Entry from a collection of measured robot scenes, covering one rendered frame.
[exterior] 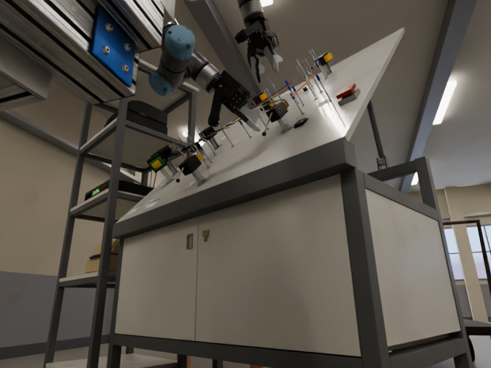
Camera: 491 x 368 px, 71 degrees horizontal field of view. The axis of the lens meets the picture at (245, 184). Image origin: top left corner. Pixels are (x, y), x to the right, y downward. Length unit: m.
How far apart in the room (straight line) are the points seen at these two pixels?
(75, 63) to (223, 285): 0.72
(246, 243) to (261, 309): 0.18
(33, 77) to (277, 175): 0.58
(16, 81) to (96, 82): 0.11
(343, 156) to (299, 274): 0.30
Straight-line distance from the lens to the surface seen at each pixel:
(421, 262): 1.09
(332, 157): 0.82
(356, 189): 0.81
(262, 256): 0.95
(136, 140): 2.15
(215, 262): 1.09
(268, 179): 0.92
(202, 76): 1.11
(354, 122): 0.90
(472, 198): 11.31
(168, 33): 0.97
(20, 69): 0.60
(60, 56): 0.59
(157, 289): 1.36
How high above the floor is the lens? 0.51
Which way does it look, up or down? 19 degrees up
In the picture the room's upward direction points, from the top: 1 degrees counter-clockwise
